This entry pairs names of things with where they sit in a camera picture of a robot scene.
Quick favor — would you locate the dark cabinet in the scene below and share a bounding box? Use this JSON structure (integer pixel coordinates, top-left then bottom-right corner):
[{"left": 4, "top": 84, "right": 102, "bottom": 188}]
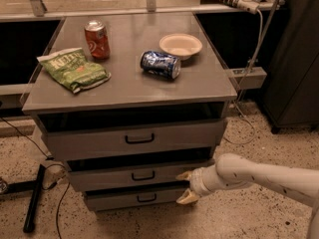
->
[{"left": 260, "top": 0, "right": 319, "bottom": 133}]

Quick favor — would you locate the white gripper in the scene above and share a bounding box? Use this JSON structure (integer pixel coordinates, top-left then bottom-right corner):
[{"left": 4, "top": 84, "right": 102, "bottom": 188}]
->
[{"left": 175, "top": 167, "right": 216, "bottom": 205}]

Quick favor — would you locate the grey drawer cabinet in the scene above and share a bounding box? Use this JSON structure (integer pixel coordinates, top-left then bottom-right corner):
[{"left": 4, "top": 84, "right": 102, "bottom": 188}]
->
[{"left": 21, "top": 12, "right": 238, "bottom": 214}]

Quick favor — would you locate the black floor stand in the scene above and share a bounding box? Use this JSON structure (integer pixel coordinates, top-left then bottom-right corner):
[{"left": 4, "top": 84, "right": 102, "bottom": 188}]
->
[{"left": 0, "top": 164, "right": 46, "bottom": 233}]

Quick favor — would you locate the white cable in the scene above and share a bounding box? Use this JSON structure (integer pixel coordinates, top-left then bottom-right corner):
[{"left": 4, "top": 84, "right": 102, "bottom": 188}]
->
[{"left": 223, "top": 8, "right": 265, "bottom": 146}]

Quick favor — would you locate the grey drawer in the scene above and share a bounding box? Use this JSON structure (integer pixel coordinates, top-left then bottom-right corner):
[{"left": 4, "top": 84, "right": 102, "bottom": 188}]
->
[
  {"left": 84, "top": 181, "right": 188, "bottom": 212},
  {"left": 65, "top": 157, "right": 216, "bottom": 193},
  {"left": 42, "top": 119, "right": 226, "bottom": 160}
]

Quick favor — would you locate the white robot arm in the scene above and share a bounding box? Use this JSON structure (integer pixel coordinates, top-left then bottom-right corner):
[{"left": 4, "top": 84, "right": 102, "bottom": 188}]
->
[{"left": 176, "top": 153, "right": 319, "bottom": 239}]

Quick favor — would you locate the white paper bowl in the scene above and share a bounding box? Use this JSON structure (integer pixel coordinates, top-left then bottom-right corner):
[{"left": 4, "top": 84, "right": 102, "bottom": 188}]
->
[{"left": 159, "top": 34, "right": 202, "bottom": 61}]

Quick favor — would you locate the black cable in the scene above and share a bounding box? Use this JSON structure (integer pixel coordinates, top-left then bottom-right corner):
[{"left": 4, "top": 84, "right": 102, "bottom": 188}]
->
[{"left": 0, "top": 116, "right": 72, "bottom": 239}]

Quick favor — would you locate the green chip bag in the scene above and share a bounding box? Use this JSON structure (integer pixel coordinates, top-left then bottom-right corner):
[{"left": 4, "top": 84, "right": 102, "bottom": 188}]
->
[{"left": 37, "top": 48, "right": 112, "bottom": 94}]

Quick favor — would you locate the grey mounting box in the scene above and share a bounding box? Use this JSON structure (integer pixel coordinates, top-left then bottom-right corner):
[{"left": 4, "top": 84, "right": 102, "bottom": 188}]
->
[{"left": 225, "top": 67, "right": 267, "bottom": 91}]

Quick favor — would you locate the blue soda can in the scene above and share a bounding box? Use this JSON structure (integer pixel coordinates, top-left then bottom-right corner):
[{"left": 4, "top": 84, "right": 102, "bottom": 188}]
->
[{"left": 140, "top": 51, "right": 180, "bottom": 80}]

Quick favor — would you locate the grey bottom drawer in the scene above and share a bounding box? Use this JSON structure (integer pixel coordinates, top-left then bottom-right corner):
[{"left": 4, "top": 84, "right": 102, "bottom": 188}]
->
[{"left": 84, "top": 181, "right": 188, "bottom": 212}]

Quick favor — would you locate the grey top drawer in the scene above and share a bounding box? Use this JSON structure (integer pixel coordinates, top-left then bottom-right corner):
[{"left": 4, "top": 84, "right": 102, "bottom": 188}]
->
[{"left": 42, "top": 119, "right": 226, "bottom": 160}]

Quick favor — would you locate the orange soda can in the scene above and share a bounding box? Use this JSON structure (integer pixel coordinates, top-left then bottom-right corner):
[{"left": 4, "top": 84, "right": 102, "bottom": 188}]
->
[{"left": 84, "top": 20, "right": 110, "bottom": 60}]

